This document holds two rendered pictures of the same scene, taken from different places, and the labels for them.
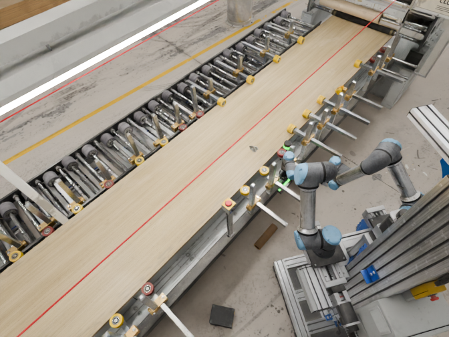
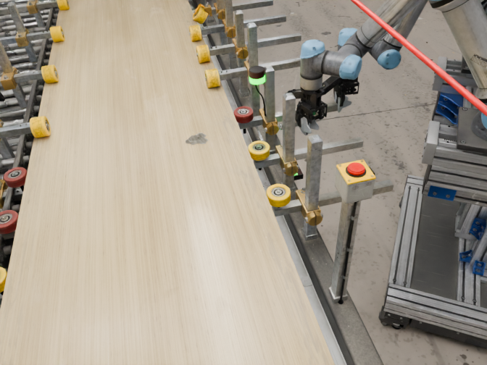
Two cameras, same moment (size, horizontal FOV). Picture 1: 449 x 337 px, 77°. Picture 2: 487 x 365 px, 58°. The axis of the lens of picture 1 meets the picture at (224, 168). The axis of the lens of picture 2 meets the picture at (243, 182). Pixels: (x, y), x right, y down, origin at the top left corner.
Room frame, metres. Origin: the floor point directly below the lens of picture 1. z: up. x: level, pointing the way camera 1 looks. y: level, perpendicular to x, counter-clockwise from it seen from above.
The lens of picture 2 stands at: (0.64, 0.78, 1.92)
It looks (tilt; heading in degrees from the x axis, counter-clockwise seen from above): 42 degrees down; 304
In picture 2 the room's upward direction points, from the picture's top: 5 degrees counter-clockwise
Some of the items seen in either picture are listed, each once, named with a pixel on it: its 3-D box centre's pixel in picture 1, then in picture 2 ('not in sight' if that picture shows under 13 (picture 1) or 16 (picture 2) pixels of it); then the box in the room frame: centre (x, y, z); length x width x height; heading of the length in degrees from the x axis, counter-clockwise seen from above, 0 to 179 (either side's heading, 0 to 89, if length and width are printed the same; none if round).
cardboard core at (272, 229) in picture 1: (265, 236); not in sight; (1.07, -0.38, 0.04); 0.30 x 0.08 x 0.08; 135
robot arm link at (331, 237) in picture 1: (329, 237); not in sight; (0.59, -0.60, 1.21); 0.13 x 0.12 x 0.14; 91
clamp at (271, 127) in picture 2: not in sight; (267, 121); (1.41, -0.57, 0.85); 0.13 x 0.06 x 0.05; 135
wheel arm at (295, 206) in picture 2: (264, 208); (333, 198); (1.00, -0.29, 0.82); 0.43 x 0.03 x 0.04; 45
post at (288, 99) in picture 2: (270, 180); (288, 150); (1.22, -0.37, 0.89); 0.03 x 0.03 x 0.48; 45
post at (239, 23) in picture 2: (320, 128); (241, 59); (1.74, -0.91, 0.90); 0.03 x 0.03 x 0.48; 45
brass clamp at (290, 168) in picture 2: (272, 182); (286, 159); (1.23, -0.39, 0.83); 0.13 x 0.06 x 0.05; 135
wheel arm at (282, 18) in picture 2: (343, 110); (240, 24); (1.90, -1.16, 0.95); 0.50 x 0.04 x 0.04; 45
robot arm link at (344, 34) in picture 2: (334, 164); (348, 44); (1.18, -0.82, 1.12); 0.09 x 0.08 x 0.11; 42
